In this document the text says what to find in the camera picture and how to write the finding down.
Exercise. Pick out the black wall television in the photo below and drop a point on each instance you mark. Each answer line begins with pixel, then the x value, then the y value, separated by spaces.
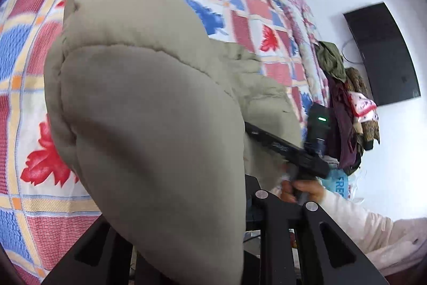
pixel 383 54

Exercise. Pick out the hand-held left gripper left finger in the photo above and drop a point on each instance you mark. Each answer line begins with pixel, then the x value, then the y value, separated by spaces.
pixel 93 258

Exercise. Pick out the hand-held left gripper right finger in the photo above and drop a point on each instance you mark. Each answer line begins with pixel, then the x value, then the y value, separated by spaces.
pixel 277 231

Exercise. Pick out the red blue patterned blanket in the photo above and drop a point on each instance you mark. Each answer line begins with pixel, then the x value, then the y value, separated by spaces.
pixel 33 38

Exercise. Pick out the brown patterned garment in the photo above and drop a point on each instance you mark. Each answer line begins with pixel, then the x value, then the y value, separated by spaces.
pixel 365 98

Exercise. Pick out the white red printed cloth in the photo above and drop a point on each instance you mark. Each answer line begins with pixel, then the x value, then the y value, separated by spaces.
pixel 363 106

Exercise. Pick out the person's right forearm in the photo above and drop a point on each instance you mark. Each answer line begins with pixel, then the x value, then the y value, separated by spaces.
pixel 353 218

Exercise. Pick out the person's right hand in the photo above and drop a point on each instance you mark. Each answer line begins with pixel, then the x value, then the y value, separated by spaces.
pixel 312 190

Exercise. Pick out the khaki puffer jacket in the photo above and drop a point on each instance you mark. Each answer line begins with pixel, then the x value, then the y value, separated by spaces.
pixel 150 104

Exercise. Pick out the blue plastic bag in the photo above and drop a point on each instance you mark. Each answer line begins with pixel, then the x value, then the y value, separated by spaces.
pixel 337 184

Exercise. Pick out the olive green garment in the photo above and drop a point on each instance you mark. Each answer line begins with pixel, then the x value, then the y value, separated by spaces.
pixel 332 59

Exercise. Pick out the dark maroon garment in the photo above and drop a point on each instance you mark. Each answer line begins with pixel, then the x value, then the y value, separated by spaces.
pixel 343 124

